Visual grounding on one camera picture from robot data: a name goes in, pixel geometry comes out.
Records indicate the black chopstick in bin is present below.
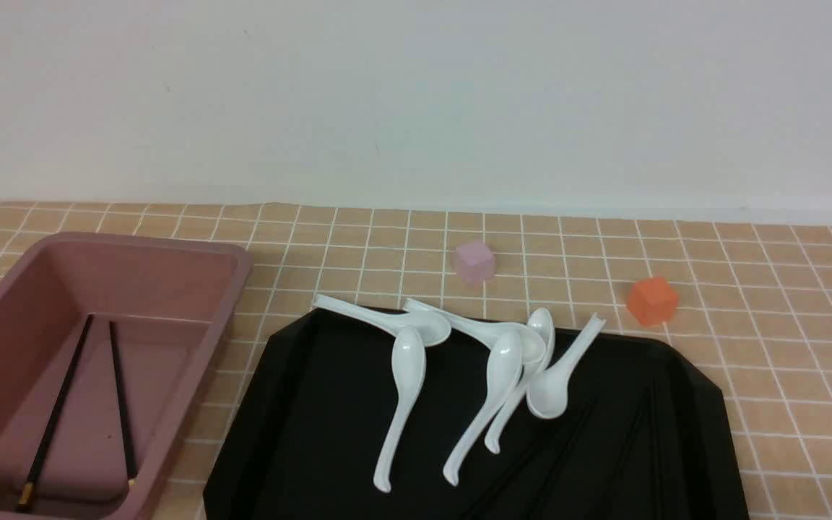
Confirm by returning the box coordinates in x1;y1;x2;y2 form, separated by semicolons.
14;313;95;514
107;321;137;488

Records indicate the pink translucent cube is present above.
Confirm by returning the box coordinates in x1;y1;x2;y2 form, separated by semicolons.
454;240;495;285

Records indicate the white spoon far left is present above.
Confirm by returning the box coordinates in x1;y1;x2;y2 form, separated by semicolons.
311;293;452;347

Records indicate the pink plastic bin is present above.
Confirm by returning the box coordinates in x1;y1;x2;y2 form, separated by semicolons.
0;233;252;519

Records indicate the orange cube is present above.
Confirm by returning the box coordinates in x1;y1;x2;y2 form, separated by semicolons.
626;277;680;328

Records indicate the white spoon upright bowl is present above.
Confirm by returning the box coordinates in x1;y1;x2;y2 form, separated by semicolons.
483;308;555;454

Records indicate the right black chopstick in bin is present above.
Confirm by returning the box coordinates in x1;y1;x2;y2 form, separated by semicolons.
107;321;137;488

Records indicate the white spoon right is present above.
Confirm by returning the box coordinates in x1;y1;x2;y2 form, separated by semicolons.
526;313;607;420

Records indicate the white spoon centre long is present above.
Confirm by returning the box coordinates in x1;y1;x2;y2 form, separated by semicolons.
443;329;523;487

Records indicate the left black chopstick in bin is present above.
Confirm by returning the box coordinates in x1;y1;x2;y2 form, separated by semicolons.
14;313;95;514

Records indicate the white spoon long left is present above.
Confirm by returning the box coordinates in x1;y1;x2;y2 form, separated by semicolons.
373;326;426;493

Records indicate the black chopstick on tray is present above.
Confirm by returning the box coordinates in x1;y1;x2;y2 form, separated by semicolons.
591;393;654;519
459;399;597;519

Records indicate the white spoon centre back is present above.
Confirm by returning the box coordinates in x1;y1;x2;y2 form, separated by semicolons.
404;298;552;365

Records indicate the black plastic tray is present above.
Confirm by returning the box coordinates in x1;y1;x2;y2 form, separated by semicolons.
204;310;750;519

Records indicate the white spoon long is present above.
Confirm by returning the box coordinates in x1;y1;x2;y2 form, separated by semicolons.
373;326;426;493
443;329;523;487

